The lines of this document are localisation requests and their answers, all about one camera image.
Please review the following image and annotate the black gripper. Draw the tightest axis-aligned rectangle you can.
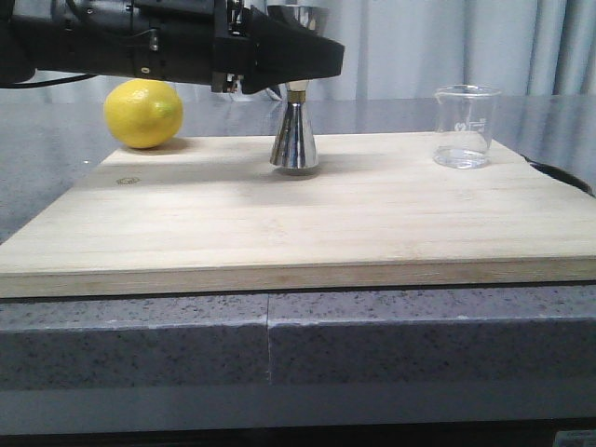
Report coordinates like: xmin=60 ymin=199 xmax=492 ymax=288
xmin=128 ymin=1 xmax=345 ymax=94

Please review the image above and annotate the silver double-cone jigger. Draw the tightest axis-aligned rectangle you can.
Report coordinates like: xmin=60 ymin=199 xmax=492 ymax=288
xmin=267 ymin=5 xmax=328 ymax=175

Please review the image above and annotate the clear glass beaker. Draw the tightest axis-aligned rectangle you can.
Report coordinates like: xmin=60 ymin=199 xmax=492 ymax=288
xmin=433 ymin=85 xmax=501 ymax=169

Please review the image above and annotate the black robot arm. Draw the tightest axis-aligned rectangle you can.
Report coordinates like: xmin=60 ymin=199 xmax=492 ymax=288
xmin=1 ymin=1 xmax=345 ymax=94

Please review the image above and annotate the yellow lemon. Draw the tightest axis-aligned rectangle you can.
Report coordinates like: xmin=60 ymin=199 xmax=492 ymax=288
xmin=103 ymin=79 xmax=183 ymax=149

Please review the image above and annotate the light wooden cutting board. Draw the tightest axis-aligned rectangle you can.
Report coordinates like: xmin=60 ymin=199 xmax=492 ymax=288
xmin=1 ymin=132 xmax=595 ymax=298

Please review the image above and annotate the black object behind board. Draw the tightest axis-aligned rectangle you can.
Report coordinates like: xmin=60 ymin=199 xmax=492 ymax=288
xmin=525 ymin=157 xmax=594 ymax=196

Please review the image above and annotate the label at bottom corner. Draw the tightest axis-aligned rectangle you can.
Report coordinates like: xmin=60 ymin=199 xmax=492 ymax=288
xmin=552 ymin=429 xmax=596 ymax=447

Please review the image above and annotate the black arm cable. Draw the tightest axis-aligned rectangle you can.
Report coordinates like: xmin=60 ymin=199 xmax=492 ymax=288
xmin=8 ymin=72 xmax=99 ymax=89

